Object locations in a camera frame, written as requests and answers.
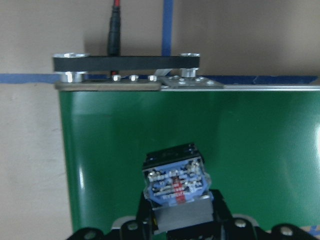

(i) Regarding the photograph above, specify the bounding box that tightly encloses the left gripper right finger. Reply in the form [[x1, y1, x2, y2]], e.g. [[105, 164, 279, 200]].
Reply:
[[210, 189, 257, 240]]

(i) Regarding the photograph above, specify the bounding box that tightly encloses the green push button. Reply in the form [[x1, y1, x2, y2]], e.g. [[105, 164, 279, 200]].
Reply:
[[142, 143, 214, 233]]

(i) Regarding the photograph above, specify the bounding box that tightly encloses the green conveyor belt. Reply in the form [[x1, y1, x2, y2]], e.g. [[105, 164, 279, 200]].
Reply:
[[52, 53, 320, 230]]

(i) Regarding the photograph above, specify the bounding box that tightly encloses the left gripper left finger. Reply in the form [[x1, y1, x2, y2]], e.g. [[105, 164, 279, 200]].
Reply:
[[119, 193, 156, 240]]

